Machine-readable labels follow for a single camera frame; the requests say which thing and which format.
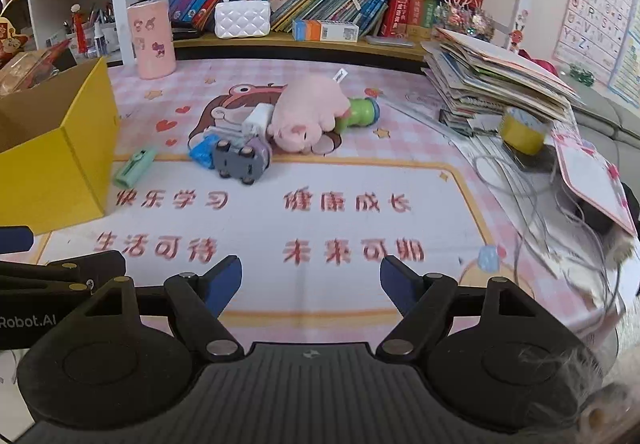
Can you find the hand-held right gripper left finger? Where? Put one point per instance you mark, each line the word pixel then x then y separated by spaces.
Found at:
pixel 227 281

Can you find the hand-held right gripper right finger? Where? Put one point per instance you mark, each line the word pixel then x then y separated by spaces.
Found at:
pixel 397 281

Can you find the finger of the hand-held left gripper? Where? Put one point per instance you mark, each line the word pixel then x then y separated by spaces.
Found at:
pixel 60 274
pixel 15 239

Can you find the yellow cardboard box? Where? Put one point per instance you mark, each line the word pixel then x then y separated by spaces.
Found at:
pixel 60 174

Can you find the grey toy car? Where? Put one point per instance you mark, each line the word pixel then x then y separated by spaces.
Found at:
pixel 240 161

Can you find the blue toy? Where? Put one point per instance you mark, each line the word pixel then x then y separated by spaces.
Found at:
pixel 202 153

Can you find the white charger plug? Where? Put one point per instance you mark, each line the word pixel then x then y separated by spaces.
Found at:
pixel 257 120

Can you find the green toy bottle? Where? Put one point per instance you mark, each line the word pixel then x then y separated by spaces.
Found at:
pixel 362 111

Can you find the large pink pig plush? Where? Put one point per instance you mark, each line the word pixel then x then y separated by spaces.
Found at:
pixel 305 114

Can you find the pink printed desk mat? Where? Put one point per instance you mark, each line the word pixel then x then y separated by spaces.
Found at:
pixel 350 174

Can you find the pile of loose papers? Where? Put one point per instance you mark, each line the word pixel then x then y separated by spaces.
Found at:
pixel 550 234

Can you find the clear ruler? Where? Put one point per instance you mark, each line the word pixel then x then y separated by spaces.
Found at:
pixel 425 116

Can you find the yellow tape roll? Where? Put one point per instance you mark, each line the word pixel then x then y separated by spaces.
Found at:
pixel 520 134

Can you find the red gold festive ornament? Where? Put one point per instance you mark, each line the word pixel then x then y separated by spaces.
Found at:
pixel 12 44

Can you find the black power adapter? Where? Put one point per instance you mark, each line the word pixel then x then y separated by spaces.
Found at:
pixel 597 219

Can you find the pen holder with pens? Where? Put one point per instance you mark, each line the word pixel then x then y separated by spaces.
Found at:
pixel 105 41

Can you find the pink framed whiteboard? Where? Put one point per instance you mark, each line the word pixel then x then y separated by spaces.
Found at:
pixel 595 179

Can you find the white power strip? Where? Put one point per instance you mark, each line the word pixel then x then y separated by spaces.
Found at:
pixel 622 249

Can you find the stack of booklets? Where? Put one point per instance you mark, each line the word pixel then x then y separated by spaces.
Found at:
pixel 500 74

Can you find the white shelf unit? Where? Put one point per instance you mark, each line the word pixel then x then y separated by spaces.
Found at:
pixel 50 4

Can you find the grey flat case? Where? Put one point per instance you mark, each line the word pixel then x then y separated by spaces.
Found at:
pixel 390 40

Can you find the pink cartoon canister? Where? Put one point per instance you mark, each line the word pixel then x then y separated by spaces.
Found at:
pixel 150 39

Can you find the white quilted handbag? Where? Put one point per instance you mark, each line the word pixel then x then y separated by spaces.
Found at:
pixel 242 21

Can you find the orange white carton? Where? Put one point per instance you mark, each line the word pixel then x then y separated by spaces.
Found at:
pixel 325 30

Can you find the magenta cloth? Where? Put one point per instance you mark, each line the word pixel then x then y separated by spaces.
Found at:
pixel 542 64

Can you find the sparkly hair ornament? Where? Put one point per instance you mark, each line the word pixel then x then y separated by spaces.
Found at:
pixel 462 19

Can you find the grey sofa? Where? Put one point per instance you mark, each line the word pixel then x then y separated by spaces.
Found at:
pixel 625 124

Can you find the green toy trinket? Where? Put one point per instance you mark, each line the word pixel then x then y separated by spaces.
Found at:
pixel 582 74

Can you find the cartoon deer sticker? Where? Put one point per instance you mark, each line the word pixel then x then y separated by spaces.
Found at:
pixel 520 31

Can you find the blue yellow wall chart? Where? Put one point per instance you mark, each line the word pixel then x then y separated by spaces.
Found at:
pixel 627 64

